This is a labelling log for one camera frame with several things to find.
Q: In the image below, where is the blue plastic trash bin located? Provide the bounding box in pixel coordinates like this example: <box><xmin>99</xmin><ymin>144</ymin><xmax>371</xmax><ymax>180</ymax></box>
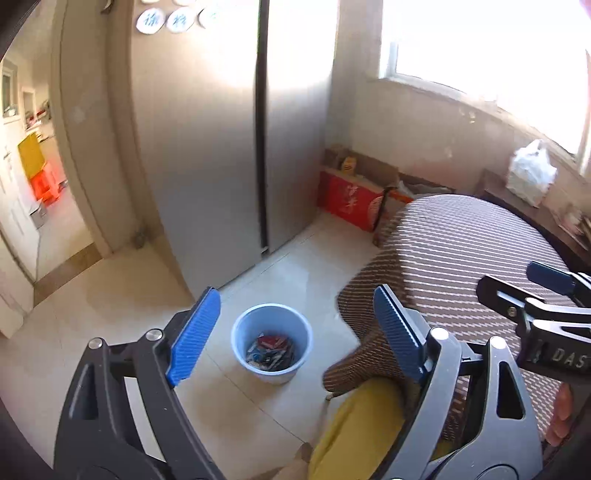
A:
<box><xmin>230</xmin><ymin>303</ymin><xmax>314</xmax><ymax>385</ymax></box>

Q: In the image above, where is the right hand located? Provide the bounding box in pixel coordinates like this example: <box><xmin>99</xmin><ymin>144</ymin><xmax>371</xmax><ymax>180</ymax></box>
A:
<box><xmin>545</xmin><ymin>383</ymin><xmax>574</xmax><ymax>447</ymax></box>

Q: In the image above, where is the dark wooden side cabinet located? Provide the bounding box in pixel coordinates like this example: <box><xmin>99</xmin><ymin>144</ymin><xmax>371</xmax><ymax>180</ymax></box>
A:
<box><xmin>475</xmin><ymin>169</ymin><xmax>590</xmax><ymax>274</ymax></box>

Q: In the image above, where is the brown polka dot tablecloth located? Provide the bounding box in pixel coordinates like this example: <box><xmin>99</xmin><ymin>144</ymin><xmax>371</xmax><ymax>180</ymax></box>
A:
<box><xmin>321</xmin><ymin>193</ymin><xmax>583</xmax><ymax>444</ymax></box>

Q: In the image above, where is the yellow trouser leg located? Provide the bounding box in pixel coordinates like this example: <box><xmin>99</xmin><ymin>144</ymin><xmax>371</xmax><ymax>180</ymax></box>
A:
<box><xmin>306</xmin><ymin>376</ymin><xmax>456</xmax><ymax>480</ymax></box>

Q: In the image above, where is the white plastic bag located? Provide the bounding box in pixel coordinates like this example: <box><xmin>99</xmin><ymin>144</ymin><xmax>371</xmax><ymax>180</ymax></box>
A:
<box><xmin>506</xmin><ymin>139</ymin><xmax>557</xmax><ymax>207</ymax></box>

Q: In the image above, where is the red cardboard box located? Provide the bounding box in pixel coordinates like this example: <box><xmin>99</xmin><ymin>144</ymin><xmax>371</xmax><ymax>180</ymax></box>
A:
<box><xmin>318</xmin><ymin>167</ymin><xmax>384</xmax><ymax>232</ymax></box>

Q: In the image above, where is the open brown cardboard box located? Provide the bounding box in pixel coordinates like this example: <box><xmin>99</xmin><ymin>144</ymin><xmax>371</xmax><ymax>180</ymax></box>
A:
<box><xmin>320</xmin><ymin>144</ymin><xmax>456</xmax><ymax>245</ymax></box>

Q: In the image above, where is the orange plastic stool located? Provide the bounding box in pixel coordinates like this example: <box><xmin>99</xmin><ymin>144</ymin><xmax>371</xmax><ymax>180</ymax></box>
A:
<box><xmin>26</xmin><ymin>161</ymin><xmax>66</xmax><ymax>204</ymax></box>

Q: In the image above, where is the silver double-door refrigerator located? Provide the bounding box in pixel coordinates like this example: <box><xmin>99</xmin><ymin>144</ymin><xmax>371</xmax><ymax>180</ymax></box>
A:
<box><xmin>117</xmin><ymin>1</ymin><xmax>339</xmax><ymax>294</ymax></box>

